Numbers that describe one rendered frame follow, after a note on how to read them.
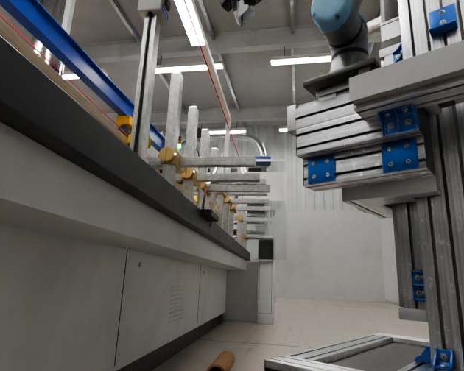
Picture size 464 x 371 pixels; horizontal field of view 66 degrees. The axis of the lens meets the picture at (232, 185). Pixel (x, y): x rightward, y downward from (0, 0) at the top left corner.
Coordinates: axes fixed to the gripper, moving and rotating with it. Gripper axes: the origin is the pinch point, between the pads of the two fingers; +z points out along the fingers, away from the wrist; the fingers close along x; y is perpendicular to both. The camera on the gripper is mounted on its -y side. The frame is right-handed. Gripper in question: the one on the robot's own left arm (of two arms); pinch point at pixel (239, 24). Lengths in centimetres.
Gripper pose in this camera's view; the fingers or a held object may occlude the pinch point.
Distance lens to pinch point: 141.9
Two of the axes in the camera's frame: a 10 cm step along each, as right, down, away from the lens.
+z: -0.4, 9.7, -2.5
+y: 7.6, -1.4, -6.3
